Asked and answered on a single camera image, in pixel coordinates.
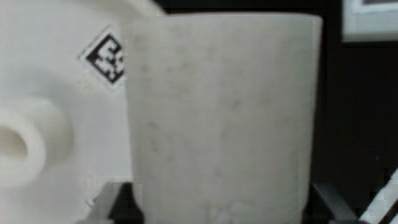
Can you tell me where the white tag sheet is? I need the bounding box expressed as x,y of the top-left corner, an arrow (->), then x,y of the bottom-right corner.
342,0 -> 398,42

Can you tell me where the white right fence rail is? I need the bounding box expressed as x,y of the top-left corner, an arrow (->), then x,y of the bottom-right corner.
359,169 -> 398,224

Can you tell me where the white cylindrical table leg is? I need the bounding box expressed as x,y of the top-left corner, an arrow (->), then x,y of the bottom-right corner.
123,12 -> 324,224

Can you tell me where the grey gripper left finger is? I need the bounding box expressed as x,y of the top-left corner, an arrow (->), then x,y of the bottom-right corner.
88,182 -> 141,224

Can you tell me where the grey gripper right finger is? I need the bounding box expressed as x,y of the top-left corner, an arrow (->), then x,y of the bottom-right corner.
308,182 -> 361,224

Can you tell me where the white round table top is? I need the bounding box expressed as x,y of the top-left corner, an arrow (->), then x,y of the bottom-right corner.
0,0 -> 164,224

